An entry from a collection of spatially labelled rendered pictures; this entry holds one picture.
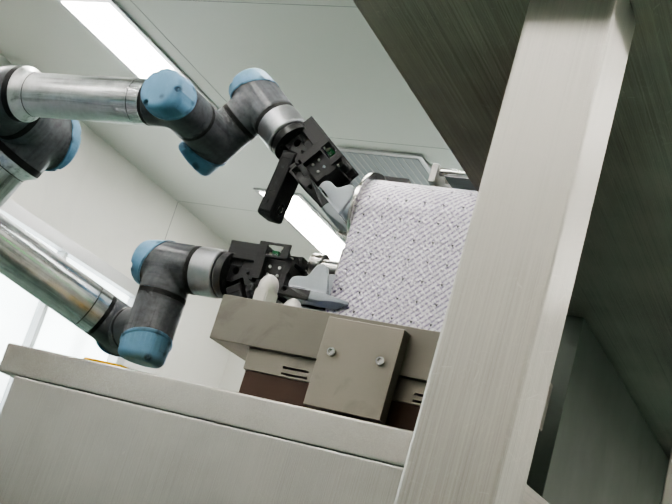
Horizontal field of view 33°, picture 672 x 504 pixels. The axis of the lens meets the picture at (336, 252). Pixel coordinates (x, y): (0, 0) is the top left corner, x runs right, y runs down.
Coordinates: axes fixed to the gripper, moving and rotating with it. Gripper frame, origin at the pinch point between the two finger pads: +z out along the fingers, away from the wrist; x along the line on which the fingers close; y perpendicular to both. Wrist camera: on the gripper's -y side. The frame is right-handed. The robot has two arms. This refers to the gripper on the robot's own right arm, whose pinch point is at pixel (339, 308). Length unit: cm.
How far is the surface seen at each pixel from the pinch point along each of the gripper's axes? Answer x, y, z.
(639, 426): 52, 3, 34
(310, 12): 202, 171, -152
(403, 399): -19.0, -14.6, 20.9
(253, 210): 435, 170, -298
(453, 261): -0.3, 9.3, 15.0
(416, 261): -0.2, 8.5, 9.6
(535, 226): -77, -14, 50
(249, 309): -20.0, -7.5, -2.0
